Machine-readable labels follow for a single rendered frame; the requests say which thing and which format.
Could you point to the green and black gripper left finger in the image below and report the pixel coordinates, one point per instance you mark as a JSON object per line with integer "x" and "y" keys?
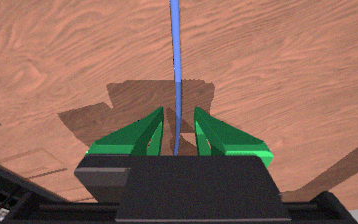
{"x": 134, "y": 138}

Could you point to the blue cable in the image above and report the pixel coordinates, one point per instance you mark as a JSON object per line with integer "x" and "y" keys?
{"x": 174, "y": 5}

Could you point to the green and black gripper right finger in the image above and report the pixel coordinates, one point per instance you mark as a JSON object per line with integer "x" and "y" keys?
{"x": 225, "y": 139}

